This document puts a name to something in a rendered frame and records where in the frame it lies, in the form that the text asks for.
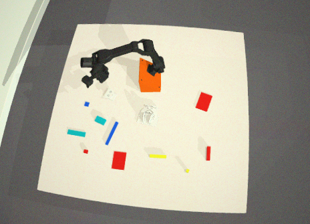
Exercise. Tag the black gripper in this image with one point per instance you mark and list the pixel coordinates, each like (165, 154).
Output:
(89, 80)

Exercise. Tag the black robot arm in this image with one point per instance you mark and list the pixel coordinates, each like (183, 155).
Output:
(106, 55)

